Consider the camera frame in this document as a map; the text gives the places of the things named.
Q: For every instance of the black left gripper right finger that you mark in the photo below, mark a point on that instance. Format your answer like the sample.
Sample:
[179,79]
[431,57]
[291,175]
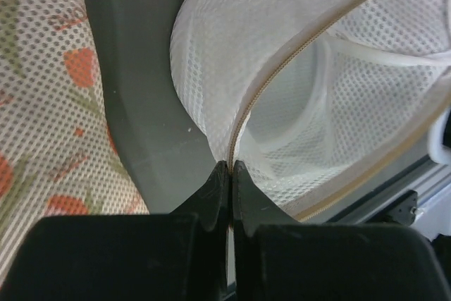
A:
[279,258]

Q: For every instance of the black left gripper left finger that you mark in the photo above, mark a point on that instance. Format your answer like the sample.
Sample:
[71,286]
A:
[177,256]

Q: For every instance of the white mesh laundry bag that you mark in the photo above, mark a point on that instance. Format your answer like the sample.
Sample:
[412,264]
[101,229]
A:
[313,96]

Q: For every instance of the floral mesh laundry bag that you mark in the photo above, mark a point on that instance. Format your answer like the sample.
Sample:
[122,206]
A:
[57,155]

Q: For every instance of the white plastic basket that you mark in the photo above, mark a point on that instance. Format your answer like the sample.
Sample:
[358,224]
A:
[438,141]

